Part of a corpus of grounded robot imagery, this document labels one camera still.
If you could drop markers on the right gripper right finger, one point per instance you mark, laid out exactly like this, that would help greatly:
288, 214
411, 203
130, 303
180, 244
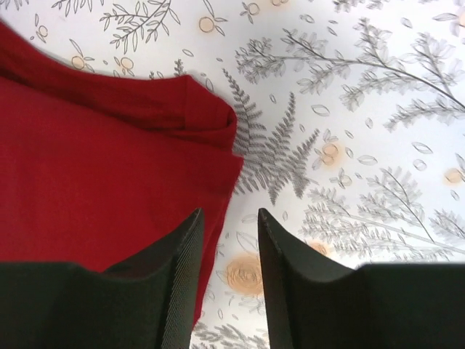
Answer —
314, 302

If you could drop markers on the floral table mat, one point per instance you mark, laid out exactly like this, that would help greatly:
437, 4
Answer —
361, 154

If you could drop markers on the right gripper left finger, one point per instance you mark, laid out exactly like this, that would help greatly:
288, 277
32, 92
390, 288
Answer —
144, 301

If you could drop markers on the red t-shirt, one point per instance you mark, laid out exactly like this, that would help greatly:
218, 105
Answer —
95, 168

